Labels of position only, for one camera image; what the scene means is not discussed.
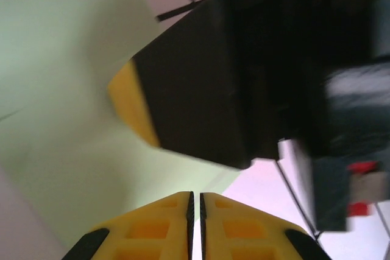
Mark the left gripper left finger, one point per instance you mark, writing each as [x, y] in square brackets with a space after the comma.
[146, 232]

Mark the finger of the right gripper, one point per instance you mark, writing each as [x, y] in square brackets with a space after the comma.
[189, 89]

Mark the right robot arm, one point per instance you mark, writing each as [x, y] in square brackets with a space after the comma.
[359, 114]

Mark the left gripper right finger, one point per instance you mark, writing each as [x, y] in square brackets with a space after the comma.
[250, 232]

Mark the light green cloth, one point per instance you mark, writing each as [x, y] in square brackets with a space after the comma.
[61, 59]

